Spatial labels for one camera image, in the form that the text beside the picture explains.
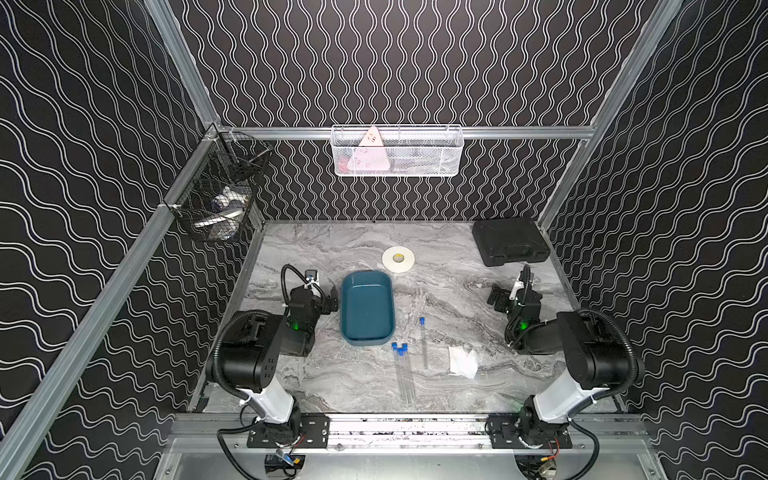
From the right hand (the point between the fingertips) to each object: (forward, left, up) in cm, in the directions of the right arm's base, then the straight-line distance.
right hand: (512, 287), depth 96 cm
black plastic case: (+19, -4, +1) cm, 20 cm away
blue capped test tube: (-19, +29, -4) cm, 35 cm away
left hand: (-1, +62, +3) cm, 62 cm away
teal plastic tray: (-7, +46, -2) cm, 47 cm away
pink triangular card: (+25, +45, +31) cm, 60 cm away
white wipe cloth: (-23, +18, -5) cm, 29 cm away
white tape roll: (+15, +36, -4) cm, 39 cm away
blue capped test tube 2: (-18, +38, -5) cm, 42 cm away
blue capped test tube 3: (-20, +36, -5) cm, 41 cm away
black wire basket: (+10, +89, +27) cm, 94 cm away
